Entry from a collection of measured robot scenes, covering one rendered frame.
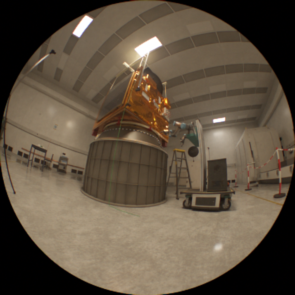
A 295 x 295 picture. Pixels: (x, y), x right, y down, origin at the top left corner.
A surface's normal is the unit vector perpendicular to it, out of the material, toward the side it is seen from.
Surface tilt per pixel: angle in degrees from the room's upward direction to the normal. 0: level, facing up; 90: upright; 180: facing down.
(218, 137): 90
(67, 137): 90
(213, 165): 90
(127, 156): 90
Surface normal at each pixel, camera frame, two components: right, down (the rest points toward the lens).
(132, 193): 0.36, -0.26
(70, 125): 0.81, -0.11
